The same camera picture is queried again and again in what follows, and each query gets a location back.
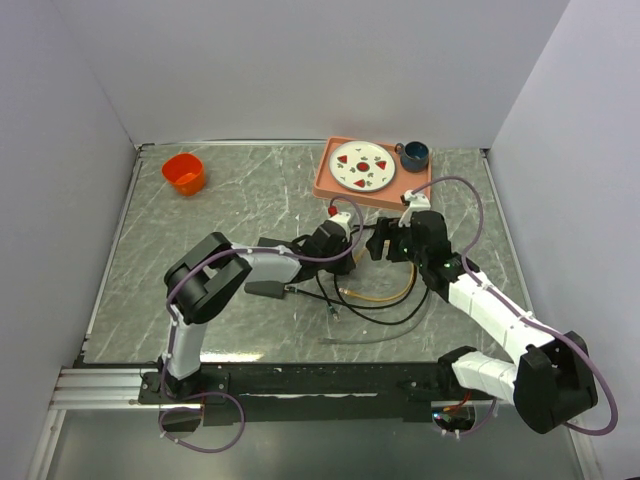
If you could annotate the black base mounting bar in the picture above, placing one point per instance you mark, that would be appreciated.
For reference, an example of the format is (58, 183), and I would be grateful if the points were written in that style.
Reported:
(269, 392)

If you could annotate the salmon pink tray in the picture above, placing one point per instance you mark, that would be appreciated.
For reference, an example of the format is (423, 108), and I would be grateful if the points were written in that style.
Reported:
(389, 198)

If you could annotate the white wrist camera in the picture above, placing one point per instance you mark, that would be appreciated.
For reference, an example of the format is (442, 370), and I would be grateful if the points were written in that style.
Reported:
(342, 219)
(413, 202)

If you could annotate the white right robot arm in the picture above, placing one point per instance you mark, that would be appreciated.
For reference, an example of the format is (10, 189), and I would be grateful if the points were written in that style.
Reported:
(545, 378)

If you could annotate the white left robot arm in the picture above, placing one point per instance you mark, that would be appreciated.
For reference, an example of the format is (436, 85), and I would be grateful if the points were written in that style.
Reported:
(202, 283)

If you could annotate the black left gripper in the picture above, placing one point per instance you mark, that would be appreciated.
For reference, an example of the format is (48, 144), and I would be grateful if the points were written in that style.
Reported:
(344, 267)

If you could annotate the dark blue mug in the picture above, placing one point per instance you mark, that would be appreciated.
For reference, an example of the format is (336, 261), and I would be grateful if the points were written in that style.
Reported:
(414, 156)

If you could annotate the white strawberry pattern plate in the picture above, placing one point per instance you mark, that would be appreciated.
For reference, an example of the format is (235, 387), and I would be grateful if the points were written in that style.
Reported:
(362, 166)

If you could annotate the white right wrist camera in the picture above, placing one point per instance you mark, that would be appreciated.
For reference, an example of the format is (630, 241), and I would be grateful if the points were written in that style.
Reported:
(413, 202)

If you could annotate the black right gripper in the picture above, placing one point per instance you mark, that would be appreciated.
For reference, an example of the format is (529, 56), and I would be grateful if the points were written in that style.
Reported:
(384, 229)

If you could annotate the black network switch box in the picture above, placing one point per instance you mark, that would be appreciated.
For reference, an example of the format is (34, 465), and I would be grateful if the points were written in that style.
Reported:
(270, 272)

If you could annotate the orange plastic cup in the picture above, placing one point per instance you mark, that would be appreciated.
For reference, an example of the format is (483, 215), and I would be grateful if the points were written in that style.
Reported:
(185, 172)

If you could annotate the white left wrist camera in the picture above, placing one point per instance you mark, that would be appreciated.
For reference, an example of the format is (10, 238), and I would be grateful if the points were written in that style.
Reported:
(342, 219)

